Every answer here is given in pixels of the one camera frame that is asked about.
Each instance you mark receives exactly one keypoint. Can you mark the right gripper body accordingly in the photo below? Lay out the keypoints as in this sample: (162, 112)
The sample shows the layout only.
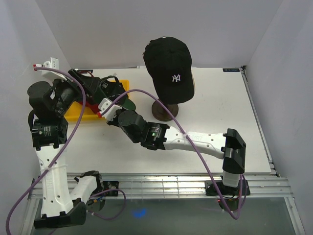
(114, 122)

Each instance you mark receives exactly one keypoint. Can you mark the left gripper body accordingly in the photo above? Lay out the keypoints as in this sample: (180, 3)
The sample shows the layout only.
(77, 89)

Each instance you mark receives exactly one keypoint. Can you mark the dark green cap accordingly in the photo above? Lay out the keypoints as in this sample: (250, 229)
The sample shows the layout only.
(110, 87)

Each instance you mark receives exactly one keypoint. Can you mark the beige cap black letter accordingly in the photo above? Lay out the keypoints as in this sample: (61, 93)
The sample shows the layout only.
(193, 81)

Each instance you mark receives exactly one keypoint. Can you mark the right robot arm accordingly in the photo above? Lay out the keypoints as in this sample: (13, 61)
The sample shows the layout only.
(228, 147)

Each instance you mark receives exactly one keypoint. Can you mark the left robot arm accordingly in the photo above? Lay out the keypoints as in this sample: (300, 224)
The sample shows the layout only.
(48, 126)

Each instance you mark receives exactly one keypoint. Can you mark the red cap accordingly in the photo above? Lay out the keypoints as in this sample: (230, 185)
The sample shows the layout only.
(91, 106)

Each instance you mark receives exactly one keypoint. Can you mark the yellow plastic tray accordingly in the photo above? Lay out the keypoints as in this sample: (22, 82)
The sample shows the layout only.
(126, 86)

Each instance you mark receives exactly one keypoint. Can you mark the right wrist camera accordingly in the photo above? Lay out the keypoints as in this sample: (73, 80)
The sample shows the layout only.
(105, 105)

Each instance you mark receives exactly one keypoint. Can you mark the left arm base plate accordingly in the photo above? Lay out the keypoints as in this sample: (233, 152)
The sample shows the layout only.
(110, 185)

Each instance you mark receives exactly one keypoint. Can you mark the aluminium frame rail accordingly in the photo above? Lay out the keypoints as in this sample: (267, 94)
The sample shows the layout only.
(188, 186)

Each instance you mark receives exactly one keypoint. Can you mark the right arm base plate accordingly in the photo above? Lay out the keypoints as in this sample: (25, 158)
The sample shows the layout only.
(210, 189)

